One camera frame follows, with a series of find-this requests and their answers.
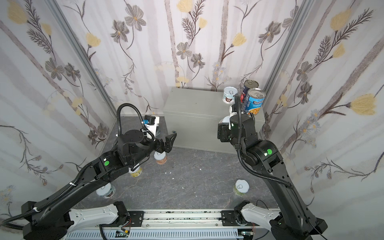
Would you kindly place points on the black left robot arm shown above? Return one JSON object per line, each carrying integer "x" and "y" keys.
{"x": 50, "y": 218}

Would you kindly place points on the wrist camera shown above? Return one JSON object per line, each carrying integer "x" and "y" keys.
{"x": 152, "y": 122}
{"x": 233, "y": 110}

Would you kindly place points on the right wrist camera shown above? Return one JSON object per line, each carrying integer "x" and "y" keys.
{"x": 233, "y": 110}

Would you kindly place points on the orange small can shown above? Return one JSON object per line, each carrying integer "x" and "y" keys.
{"x": 161, "y": 158}

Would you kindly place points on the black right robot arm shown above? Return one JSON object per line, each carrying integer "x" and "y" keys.
{"x": 262, "y": 159}

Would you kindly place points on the grey-label small can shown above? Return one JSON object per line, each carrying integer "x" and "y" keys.
{"x": 229, "y": 95}

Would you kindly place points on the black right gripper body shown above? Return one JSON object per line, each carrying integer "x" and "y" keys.
{"x": 237, "y": 112}

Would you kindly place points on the red and navy tall can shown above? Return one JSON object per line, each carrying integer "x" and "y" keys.
{"x": 248, "y": 84}

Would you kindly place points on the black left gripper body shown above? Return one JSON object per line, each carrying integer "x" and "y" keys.
{"x": 162, "y": 143}

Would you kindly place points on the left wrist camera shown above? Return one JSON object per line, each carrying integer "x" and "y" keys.
{"x": 152, "y": 122}

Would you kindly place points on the brown-label small can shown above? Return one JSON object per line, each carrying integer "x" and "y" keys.
{"x": 225, "y": 120}

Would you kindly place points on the grey metal cabinet box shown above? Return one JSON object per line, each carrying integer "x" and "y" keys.
{"x": 194, "y": 115}

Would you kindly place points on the white can near left base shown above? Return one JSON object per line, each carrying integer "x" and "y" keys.
{"x": 106, "y": 191}

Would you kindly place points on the blue soup can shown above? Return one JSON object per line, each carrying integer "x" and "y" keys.
{"x": 254, "y": 101}

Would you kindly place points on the yellow small can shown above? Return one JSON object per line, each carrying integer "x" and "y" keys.
{"x": 136, "y": 172}

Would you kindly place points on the green small can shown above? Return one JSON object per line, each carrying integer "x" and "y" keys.
{"x": 241, "y": 187}

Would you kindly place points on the white slotted cable duct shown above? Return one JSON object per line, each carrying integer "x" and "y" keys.
{"x": 190, "y": 234}

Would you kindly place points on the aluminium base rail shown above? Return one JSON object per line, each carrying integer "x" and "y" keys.
{"x": 175, "y": 220}

